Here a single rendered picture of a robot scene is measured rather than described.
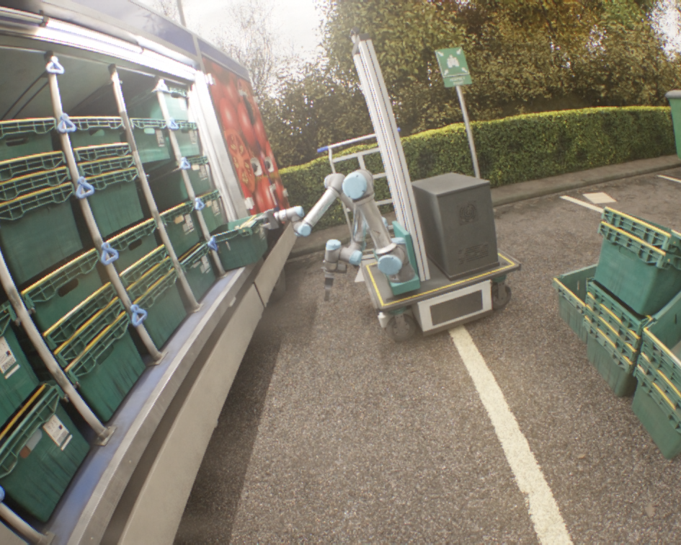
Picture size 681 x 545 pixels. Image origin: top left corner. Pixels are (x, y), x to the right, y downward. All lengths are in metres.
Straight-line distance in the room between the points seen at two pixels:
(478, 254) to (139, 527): 2.00
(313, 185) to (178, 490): 4.02
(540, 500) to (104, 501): 1.38
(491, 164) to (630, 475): 4.38
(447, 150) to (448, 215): 3.01
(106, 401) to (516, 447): 1.56
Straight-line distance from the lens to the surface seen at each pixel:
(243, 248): 2.11
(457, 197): 1.78
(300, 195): 4.66
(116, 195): 1.55
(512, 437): 1.47
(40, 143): 1.36
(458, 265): 1.89
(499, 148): 5.06
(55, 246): 1.25
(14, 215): 1.18
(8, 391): 1.07
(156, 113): 2.28
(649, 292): 1.35
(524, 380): 1.69
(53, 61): 1.53
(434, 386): 1.70
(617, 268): 1.47
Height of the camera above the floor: 1.21
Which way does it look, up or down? 22 degrees down
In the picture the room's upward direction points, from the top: 17 degrees counter-clockwise
